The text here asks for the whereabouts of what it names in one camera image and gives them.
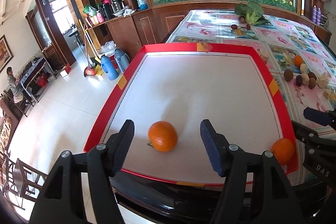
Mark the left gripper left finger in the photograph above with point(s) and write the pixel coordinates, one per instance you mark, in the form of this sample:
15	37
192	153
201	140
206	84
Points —
105	161

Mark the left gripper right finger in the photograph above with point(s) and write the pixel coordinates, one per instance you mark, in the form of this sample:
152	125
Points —
228	161

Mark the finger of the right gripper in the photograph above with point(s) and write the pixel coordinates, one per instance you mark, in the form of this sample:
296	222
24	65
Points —
307	135
326	118

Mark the orange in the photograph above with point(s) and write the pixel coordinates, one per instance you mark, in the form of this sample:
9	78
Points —
298	61
162	136
283	150

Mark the brown round fruit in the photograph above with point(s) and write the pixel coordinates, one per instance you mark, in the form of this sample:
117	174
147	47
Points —
288	75

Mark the dark red jujube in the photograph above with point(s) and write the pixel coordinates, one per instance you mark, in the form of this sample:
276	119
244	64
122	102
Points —
299	80

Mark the pale cut fruit piece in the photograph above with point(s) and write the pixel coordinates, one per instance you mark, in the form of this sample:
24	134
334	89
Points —
264	55

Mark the floral plastic tablecloth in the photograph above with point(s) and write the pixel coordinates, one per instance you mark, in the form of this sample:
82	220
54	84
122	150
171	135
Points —
283	39

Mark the red box lid tray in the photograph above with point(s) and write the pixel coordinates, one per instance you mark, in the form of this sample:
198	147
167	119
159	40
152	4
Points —
184	84

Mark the grey blue thermos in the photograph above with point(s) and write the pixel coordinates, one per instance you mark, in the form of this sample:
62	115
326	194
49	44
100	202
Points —
122	59

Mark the purple bottles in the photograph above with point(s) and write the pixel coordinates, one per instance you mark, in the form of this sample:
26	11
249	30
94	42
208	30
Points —
316	15

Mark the seated person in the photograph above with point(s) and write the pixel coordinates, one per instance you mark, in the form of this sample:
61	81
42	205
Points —
17	90

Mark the dark side table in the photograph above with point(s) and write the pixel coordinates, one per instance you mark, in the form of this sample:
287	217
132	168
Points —
32	73

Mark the green leafy vegetable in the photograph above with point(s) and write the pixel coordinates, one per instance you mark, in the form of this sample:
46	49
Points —
252	12

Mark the wooden sideboard counter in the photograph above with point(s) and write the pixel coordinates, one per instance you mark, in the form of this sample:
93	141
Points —
150	26

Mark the black coffee maker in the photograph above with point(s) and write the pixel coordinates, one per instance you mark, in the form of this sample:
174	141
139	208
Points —
117	5

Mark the framed wall painting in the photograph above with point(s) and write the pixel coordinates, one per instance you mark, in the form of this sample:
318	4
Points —
5	53

